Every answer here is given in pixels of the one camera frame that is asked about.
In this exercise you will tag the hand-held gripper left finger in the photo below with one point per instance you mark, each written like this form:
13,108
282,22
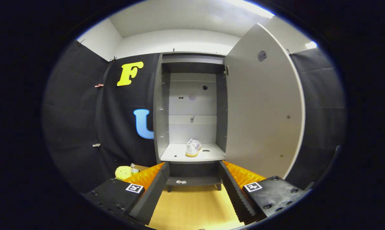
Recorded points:
152,198

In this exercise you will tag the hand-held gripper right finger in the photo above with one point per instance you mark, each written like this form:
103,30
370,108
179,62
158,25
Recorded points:
235,195

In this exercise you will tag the white sneaker shoe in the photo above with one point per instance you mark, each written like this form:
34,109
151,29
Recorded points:
192,148

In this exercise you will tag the green label bottle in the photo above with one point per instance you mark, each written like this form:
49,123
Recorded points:
134,170

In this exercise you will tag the yellow pineapple plush toy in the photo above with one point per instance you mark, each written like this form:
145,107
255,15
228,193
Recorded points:
122,172

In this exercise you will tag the grey cabinet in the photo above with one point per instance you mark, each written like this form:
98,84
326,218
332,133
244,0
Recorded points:
192,153

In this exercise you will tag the black backdrop cloth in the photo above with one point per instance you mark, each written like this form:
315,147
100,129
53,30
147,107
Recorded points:
77,127

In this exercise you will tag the small ceiling light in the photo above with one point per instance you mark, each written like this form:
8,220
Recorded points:
310,44

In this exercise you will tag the long ceiling light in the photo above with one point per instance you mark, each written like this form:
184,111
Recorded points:
256,9

